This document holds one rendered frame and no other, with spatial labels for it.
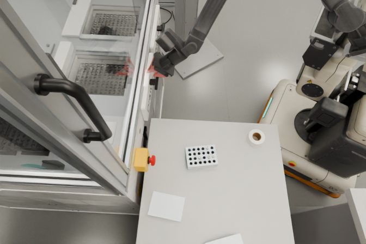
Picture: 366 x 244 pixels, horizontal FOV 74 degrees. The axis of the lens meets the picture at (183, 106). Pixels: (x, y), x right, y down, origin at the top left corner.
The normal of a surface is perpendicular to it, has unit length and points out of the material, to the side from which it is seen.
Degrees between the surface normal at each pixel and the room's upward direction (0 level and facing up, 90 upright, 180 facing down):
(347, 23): 65
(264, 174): 0
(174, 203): 0
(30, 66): 90
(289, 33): 0
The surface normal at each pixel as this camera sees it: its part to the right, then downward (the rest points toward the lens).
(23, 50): 1.00, 0.05
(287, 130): 0.02, -0.47
